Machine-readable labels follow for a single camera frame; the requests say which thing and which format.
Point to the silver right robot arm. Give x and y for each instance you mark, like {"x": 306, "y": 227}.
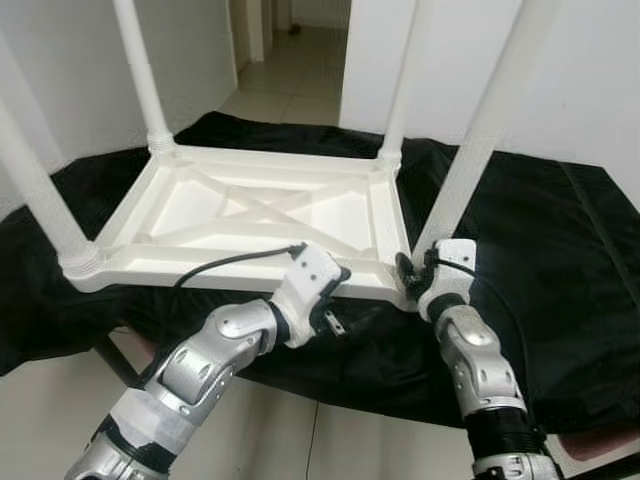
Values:
{"x": 475, "y": 360}

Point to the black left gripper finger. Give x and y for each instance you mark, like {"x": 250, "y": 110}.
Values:
{"x": 343, "y": 275}

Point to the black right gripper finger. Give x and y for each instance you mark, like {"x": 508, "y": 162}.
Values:
{"x": 403, "y": 270}

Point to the white plastic table top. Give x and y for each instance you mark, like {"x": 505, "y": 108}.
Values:
{"x": 250, "y": 210}

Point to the black table cloth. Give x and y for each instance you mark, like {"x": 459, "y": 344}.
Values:
{"x": 560, "y": 280}

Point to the white plastic table leg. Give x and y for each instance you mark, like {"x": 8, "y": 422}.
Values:
{"x": 405, "y": 80}
{"x": 140, "y": 70}
{"x": 40, "y": 190}
{"x": 480, "y": 130}

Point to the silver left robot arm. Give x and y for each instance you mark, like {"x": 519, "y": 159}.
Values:
{"x": 200, "y": 365}

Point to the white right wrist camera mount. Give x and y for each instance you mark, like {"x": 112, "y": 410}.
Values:
{"x": 455, "y": 255}

